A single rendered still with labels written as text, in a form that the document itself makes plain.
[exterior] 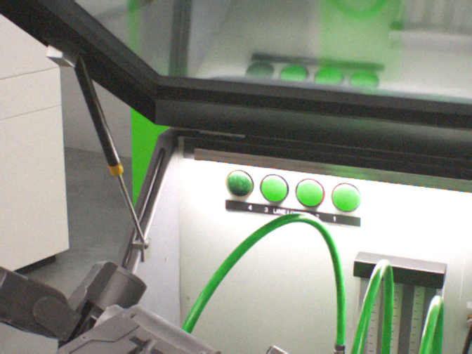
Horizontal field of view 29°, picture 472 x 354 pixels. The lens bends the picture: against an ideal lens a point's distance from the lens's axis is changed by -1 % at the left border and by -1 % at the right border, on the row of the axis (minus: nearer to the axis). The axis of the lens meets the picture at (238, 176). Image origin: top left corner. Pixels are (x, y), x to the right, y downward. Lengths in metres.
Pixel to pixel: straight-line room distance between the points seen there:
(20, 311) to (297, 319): 0.63
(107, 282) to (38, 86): 3.15
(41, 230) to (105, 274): 3.31
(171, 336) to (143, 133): 3.69
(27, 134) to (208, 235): 2.74
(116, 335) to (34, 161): 3.65
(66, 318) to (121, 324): 0.41
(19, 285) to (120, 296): 0.13
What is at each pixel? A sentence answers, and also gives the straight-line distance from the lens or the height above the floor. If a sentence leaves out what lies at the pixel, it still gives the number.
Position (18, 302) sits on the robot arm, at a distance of 1.07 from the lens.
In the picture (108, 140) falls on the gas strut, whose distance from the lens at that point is 1.29.
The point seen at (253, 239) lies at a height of 1.41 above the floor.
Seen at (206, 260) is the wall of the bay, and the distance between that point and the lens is 1.58.
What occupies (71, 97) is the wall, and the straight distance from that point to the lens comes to 6.26.
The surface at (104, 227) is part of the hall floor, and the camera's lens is 4.98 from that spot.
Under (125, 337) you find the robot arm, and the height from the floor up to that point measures 1.56.
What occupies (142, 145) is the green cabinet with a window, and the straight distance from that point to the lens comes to 4.38.
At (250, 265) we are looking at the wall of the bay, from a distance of 1.55.
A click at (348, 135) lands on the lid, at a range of 1.39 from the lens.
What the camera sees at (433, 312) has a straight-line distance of 1.19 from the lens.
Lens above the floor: 1.89
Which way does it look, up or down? 19 degrees down
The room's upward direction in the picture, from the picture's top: 1 degrees clockwise
